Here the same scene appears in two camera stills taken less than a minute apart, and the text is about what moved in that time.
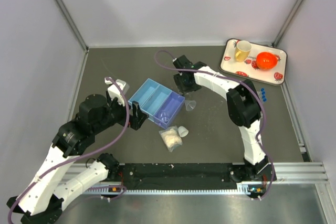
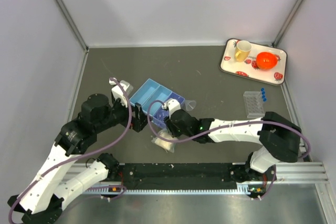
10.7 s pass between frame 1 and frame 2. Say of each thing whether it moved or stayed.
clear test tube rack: moved
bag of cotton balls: moved
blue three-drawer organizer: stayed
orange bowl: stayed
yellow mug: stayed
